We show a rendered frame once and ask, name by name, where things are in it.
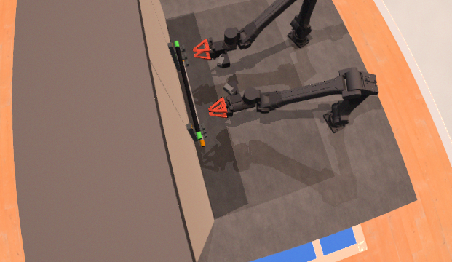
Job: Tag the grey metal bar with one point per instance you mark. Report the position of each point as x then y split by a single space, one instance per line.
202 140

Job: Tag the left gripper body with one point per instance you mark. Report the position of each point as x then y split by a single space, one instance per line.
236 106

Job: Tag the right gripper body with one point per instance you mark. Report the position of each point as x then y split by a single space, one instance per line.
212 46

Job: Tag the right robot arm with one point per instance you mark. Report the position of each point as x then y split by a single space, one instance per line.
246 36

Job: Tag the black metal bar with green ends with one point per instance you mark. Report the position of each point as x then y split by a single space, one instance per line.
188 92

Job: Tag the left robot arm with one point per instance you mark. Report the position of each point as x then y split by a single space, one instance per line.
357 82

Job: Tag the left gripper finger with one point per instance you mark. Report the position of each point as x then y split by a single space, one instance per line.
224 110
219 115

